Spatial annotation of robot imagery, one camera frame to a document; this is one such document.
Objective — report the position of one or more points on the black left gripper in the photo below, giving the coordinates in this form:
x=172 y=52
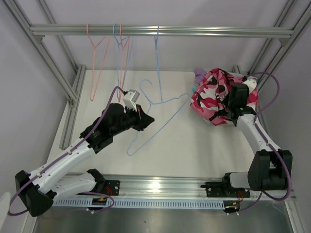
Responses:
x=143 y=120

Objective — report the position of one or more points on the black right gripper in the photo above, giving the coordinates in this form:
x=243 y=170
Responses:
x=226 y=104

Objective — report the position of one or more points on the pink floral trousers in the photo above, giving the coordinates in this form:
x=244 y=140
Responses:
x=211 y=96

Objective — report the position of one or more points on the purple trousers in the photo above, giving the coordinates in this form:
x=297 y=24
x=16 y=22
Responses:
x=199 y=73

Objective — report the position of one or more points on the pink hanger with teal trousers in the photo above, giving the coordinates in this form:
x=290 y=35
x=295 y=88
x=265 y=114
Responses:
x=125 y=49

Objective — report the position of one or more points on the blue hanger with purple trousers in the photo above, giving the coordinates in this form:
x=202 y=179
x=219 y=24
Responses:
x=157 y=62

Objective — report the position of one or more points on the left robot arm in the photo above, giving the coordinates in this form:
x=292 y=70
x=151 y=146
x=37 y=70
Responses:
x=90 y=142

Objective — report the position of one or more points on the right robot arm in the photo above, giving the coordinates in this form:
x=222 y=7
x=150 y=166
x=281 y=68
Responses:
x=270 y=169

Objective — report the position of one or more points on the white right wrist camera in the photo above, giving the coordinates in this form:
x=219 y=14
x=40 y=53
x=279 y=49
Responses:
x=251 y=83

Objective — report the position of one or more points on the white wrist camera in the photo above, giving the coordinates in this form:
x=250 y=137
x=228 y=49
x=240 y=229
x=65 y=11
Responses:
x=130 y=98
x=251 y=83

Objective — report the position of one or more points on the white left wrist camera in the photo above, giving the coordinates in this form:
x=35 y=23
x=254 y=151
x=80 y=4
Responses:
x=130 y=98

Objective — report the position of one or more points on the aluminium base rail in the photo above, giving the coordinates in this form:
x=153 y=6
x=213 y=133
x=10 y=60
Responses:
x=160 y=187

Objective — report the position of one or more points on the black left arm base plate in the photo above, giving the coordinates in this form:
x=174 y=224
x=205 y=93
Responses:
x=111 y=187

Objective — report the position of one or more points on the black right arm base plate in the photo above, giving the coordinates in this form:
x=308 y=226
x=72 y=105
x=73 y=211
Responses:
x=221 y=190

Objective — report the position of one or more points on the right aluminium frame post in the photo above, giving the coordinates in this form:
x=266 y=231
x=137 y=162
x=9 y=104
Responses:
x=288 y=120

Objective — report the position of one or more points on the aluminium frame post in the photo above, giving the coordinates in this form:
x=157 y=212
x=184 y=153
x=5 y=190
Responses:
x=72 y=92
x=288 y=120

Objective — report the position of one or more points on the white slotted cable duct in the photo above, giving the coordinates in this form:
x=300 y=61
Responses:
x=141 y=203

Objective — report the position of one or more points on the left aluminium frame post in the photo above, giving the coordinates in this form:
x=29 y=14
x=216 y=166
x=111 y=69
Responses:
x=72 y=92

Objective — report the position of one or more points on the aluminium hanging rail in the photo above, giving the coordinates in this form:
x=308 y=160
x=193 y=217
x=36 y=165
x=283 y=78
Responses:
x=154 y=30

